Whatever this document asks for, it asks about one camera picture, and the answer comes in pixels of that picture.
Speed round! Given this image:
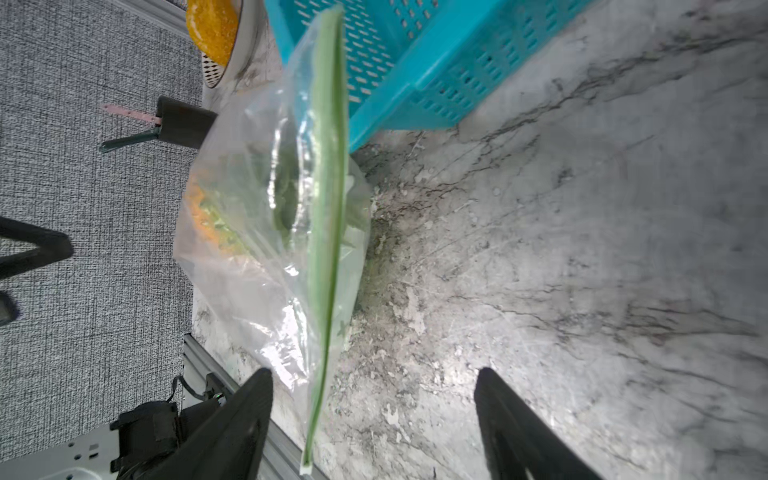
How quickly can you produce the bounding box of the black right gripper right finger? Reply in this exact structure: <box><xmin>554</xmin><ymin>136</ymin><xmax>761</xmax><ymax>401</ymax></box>
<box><xmin>474</xmin><ymin>367</ymin><xmax>599</xmax><ymax>479</ymax></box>

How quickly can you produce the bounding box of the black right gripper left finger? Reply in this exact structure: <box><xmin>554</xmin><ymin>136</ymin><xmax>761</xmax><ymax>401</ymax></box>
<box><xmin>146</xmin><ymin>368</ymin><xmax>274</xmax><ymax>480</ymax></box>

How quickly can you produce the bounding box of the white patterned bowl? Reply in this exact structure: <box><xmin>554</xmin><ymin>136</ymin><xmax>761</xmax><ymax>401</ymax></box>
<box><xmin>186</xmin><ymin>1</ymin><xmax>267</xmax><ymax>89</ymax></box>

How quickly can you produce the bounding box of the pink stick in cup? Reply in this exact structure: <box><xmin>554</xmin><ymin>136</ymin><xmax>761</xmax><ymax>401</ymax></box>
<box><xmin>101</xmin><ymin>104</ymin><xmax>162</xmax><ymax>126</ymax></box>

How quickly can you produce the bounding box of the orange fruit in bowl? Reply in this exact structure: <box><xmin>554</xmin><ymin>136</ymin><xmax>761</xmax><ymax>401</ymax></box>
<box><xmin>186</xmin><ymin>0</ymin><xmax>239</xmax><ymax>67</ymax></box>

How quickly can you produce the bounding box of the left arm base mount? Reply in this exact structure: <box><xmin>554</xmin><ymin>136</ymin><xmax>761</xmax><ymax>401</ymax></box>
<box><xmin>109</xmin><ymin>372</ymin><xmax>234</xmax><ymax>479</ymax></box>

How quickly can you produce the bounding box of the teal plastic basket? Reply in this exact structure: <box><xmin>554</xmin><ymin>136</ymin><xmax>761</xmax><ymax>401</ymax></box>
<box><xmin>265</xmin><ymin>1</ymin><xmax>588</xmax><ymax>150</ymax></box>

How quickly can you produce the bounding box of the black cup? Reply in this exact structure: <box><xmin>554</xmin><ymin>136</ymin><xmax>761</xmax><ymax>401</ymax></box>
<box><xmin>156</xmin><ymin>96</ymin><xmax>217</xmax><ymax>150</ymax></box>

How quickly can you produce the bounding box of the clear zip-top bag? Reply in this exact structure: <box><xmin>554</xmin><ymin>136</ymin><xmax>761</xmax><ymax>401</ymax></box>
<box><xmin>174</xmin><ymin>5</ymin><xmax>371</xmax><ymax>475</ymax></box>

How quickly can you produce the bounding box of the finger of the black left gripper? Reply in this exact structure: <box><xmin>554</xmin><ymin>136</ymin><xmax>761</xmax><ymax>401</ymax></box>
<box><xmin>1</xmin><ymin>217</ymin><xmax>74</xmax><ymax>279</ymax></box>

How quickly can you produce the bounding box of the dark green stick in cup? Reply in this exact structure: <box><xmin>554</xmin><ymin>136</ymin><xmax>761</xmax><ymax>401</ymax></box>
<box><xmin>99</xmin><ymin>127</ymin><xmax>160</xmax><ymax>154</ymax></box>

